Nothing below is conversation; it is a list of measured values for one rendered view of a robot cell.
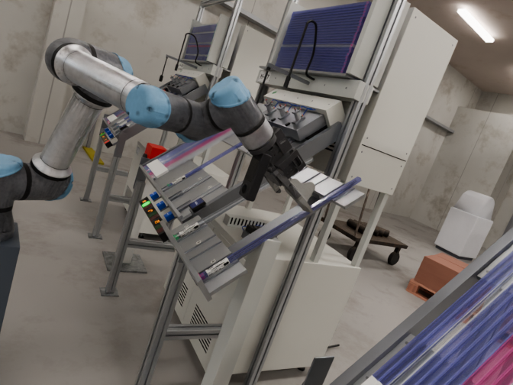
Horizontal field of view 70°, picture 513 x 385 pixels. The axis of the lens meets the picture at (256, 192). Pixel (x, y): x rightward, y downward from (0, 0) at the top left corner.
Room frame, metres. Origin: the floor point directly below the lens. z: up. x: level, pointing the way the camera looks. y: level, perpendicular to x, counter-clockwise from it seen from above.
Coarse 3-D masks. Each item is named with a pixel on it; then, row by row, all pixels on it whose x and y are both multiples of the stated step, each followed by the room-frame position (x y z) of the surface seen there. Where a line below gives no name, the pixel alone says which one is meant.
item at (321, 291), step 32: (224, 224) 1.65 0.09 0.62; (288, 256) 1.52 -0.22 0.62; (192, 288) 1.66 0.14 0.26; (224, 288) 1.44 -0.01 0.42; (320, 288) 1.60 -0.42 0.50; (352, 288) 1.71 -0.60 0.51; (192, 320) 1.57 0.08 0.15; (256, 320) 1.44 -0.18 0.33; (288, 320) 1.53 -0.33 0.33; (320, 320) 1.64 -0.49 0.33; (288, 352) 1.58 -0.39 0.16; (320, 352) 1.69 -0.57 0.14
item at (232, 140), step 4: (260, 104) 2.00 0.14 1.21; (260, 108) 1.94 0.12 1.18; (264, 108) 1.92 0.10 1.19; (232, 136) 1.74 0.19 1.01; (236, 136) 1.72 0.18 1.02; (224, 140) 1.73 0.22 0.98; (228, 140) 1.71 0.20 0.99; (232, 140) 1.69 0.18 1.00; (236, 140) 1.68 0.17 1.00; (288, 140) 1.50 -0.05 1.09; (296, 140) 1.48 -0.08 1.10; (304, 140) 1.45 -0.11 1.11; (232, 144) 1.65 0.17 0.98; (292, 144) 1.45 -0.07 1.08; (296, 144) 1.44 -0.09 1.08; (236, 148) 1.62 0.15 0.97; (240, 148) 1.58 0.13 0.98; (244, 148) 1.57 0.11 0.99; (244, 152) 1.54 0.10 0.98; (248, 152) 1.52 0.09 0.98; (252, 156) 1.48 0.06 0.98
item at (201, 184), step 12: (180, 168) 1.61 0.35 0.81; (192, 168) 1.56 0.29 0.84; (156, 180) 1.57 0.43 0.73; (168, 180) 1.53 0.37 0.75; (192, 180) 1.46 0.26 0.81; (204, 180) 1.42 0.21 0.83; (216, 180) 1.39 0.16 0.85; (168, 192) 1.43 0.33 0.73; (180, 192) 1.39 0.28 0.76; (192, 192) 1.36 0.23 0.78; (204, 192) 1.33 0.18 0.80; (216, 192) 1.31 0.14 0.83; (180, 204) 1.32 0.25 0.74
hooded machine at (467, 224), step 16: (464, 192) 6.90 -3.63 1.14; (464, 208) 6.72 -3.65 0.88; (480, 208) 6.54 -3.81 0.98; (448, 224) 6.80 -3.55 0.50; (464, 224) 6.58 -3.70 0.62; (480, 224) 6.56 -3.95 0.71; (448, 240) 6.69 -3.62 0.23; (464, 240) 6.49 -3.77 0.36; (480, 240) 6.72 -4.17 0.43; (464, 256) 6.55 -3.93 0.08
